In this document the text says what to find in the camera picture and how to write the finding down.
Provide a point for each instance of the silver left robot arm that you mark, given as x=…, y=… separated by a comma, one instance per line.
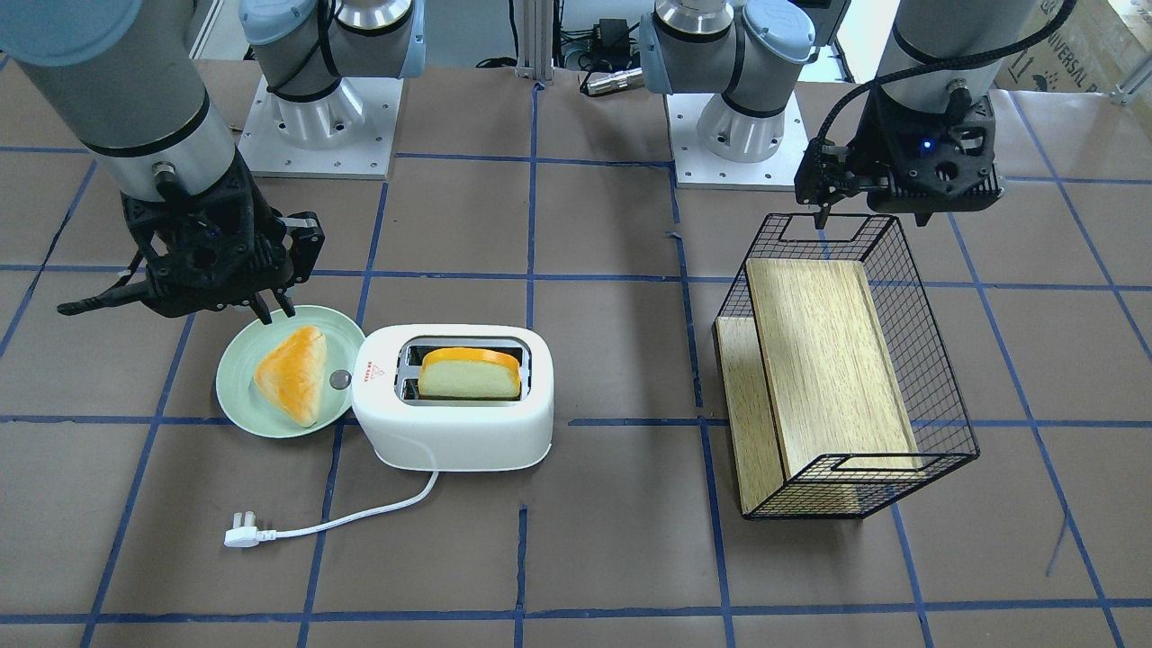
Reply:
x=752, y=55

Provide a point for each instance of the light green plate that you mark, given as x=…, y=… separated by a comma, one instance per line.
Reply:
x=235, y=380

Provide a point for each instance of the white two-slot toaster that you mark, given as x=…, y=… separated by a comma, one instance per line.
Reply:
x=452, y=435

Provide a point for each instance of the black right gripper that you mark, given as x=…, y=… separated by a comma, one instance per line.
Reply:
x=255, y=219

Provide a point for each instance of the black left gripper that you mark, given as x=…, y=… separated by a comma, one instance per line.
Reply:
x=875, y=137

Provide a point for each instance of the black wire basket shelf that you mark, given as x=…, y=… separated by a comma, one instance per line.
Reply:
x=839, y=390

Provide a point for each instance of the toast slice in toaster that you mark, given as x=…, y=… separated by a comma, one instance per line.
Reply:
x=469, y=373

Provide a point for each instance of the triangular yellow bread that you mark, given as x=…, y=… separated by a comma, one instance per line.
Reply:
x=292, y=376

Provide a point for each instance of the aluminium frame post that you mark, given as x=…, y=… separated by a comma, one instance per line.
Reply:
x=536, y=25

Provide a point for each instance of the grey toaster lever knob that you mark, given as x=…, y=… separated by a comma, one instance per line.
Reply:
x=340, y=380

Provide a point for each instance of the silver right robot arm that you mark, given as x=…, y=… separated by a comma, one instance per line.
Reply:
x=119, y=75

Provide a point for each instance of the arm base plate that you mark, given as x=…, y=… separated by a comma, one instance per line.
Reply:
x=347, y=135
x=714, y=147

